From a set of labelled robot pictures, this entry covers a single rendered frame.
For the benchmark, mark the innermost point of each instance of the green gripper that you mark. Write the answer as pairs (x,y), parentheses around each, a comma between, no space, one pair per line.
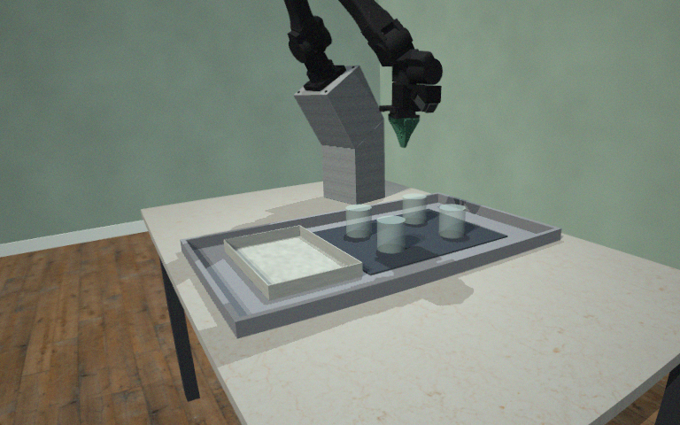
(399,114)

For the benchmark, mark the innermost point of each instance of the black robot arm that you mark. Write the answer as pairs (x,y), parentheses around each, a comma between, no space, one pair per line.
(391,42)

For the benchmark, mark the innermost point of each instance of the clear glass jar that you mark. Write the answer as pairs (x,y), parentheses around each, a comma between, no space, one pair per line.
(358,221)
(414,208)
(391,234)
(452,221)

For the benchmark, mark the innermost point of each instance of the white shallow tray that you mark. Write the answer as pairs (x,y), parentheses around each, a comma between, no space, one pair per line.
(271,258)

